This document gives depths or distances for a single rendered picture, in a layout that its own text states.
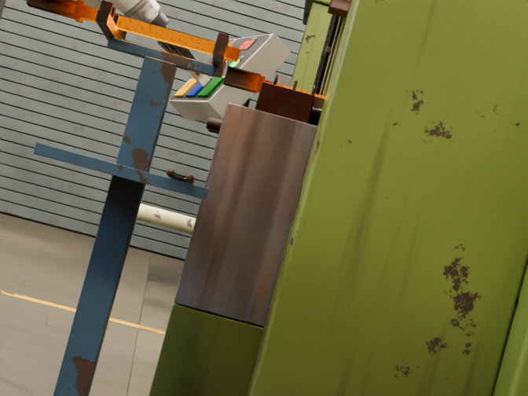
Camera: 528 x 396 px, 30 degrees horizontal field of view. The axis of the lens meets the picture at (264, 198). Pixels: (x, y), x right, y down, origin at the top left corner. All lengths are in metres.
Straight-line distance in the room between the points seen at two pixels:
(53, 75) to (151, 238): 1.96
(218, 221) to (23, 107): 8.40
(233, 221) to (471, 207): 0.53
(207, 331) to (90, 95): 8.35
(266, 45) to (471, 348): 1.22
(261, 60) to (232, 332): 0.94
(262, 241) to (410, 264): 0.38
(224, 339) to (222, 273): 0.14
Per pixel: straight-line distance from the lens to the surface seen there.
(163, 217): 2.69
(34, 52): 10.50
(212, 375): 2.14
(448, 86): 1.89
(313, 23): 7.36
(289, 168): 2.11
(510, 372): 1.85
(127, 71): 10.39
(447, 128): 1.88
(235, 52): 1.88
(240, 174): 2.11
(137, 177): 1.68
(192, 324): 2.13
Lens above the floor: 0.71
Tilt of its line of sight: 1 degrees up
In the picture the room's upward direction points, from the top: 15 degrees clockwise
